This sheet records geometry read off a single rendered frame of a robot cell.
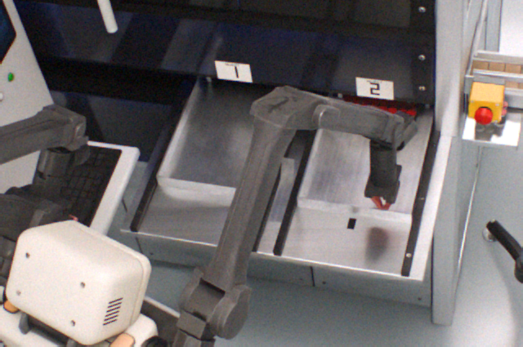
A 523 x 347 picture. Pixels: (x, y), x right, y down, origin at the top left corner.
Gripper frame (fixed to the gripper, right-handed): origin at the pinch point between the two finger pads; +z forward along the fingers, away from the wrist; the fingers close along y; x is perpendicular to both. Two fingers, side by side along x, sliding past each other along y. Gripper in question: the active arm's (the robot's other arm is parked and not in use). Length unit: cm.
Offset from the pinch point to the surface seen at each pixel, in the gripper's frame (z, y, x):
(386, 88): -15.6, 22.8, 3.5
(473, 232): 80, 74, -14
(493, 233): 74, 68, -20
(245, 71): -16.0, 23.1, 37.3
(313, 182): 1.5, 6.8, 17.7
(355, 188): 1.6, 6.8, 7.9
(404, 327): 86, 36, 1
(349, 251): 4.5, -9.9, 5.7
